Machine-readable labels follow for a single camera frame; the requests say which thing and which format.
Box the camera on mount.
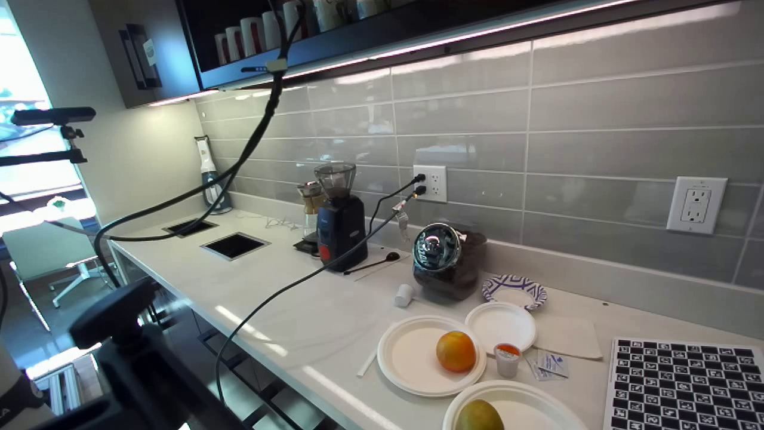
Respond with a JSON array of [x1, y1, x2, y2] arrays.
[[0, 106, 97, 168]]

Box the white stick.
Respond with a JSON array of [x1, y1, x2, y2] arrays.
[[356, 349, 378, 379]]

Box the small cup with red sauce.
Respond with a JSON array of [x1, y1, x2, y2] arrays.
[[494, 342, 523, 379]]

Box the wire stand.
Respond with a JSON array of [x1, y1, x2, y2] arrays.
[[261, 215, 301, 232]]

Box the orange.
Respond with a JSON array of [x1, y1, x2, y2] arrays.
[[435, 330, 478, 374]]

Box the glass jar with chrome lid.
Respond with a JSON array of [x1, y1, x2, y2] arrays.
[[411, 222, 488, 302]]

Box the steel rimmed counter opening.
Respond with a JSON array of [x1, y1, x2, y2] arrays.
[[162, 218, 219, 239], [201, 232, 271, 262]]

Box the white and teal appliance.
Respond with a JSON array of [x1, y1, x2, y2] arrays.
[[193, 136, 233, 215]]

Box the white chair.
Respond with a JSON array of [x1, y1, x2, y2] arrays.
[[2, 216, 115, 333]]

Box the yellow-green fruit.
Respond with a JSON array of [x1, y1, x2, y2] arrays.
[[454, 398, 506, 430]]

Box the white mat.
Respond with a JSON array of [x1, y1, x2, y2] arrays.
[[332, 244, 412, 282]]

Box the blue patterned paper plate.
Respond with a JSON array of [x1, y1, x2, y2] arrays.
[[482, 274, 548, 312]]

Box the small white paper plate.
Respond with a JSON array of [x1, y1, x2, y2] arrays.
[[464, 301, 538, 355]]

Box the row of mugs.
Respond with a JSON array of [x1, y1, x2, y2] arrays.
[[213, 0, 389, 66]]

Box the black wall holder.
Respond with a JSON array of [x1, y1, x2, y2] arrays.
[[119, 24, 163, 91]]

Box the large white paper plate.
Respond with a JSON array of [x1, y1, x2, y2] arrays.
[[442, 380, 589, 430], [376, 315, 488, 398]]

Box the window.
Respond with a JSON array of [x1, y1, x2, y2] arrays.
[[0, 0, 97, 235]]

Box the glass pour-over carafe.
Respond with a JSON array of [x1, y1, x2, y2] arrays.
[[292, 181, 326, 256]]

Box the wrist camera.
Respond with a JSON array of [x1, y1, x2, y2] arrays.
[[68, 279, 161, 351]]

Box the black cable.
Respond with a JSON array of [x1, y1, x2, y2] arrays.
[[214, 185, 428, 404], [368, 173, 427, 235]]

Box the black coffee grinder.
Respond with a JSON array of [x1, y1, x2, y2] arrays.
[[314, 162, 369, 273]]

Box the white sachets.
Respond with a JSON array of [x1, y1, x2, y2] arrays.
[[528, 349, 570, 382]]

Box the white napkin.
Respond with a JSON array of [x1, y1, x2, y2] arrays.
[[532, 315, 604, 361]]

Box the dark upper cabinet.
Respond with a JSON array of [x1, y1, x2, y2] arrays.
[[90, 0, 738, 109]]

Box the black spoon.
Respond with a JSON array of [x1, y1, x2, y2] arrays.
[[343, 251, 402, 276]]

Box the black and white calibration board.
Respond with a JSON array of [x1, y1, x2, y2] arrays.
[[602, 337, 764, 430]]

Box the white wall socket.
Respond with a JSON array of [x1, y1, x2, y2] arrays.
[[412, 164, 448, 203], [666, 176, 729, 235]]

